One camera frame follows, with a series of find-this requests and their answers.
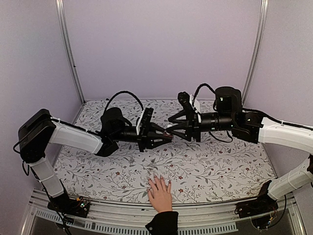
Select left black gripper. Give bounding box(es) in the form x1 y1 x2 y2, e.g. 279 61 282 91
112 121 172 152

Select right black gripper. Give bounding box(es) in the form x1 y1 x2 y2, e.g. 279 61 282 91
166 109 234 143

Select red nail polish bottle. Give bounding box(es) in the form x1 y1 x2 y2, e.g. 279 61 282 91
163 132 173 138

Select black sleeved forearm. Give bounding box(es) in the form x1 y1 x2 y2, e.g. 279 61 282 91
145 211 179 235

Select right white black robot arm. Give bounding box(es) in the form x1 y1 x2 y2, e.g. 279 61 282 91
166 86 313 213

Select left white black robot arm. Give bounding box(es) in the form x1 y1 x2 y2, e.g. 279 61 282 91
13 107 173 212

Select person's hand with painted nails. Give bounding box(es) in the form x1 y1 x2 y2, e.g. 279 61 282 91
147 175 173 213

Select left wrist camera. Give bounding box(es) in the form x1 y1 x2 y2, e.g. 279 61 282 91
135 108 154 136

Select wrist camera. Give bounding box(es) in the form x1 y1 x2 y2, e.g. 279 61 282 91
178 92 201 114
135 108 154 136

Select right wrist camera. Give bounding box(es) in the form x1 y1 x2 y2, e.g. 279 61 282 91
178 92 201 114

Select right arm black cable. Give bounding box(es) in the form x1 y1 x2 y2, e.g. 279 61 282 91
194 83 217 101

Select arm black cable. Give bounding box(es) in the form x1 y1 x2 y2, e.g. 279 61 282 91
105 91 145 116
194 83 217 101

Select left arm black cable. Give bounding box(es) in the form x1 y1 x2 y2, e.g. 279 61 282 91
105 91 145 116

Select front aluminium rail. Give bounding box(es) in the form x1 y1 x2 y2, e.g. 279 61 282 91
22 189 306 235

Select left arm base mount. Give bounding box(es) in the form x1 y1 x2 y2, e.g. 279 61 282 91
47 194 90 218

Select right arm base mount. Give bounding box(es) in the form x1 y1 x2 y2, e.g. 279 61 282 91
234 189 278 230

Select right aluminium frame post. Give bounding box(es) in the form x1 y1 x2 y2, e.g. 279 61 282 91
242 0 269 104

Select aluminium frame post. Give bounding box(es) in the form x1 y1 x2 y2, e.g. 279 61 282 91
242 0 269 104
55 0 86 105

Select left aluminium frame post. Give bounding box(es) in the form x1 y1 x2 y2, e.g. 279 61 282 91
55 0 86 105

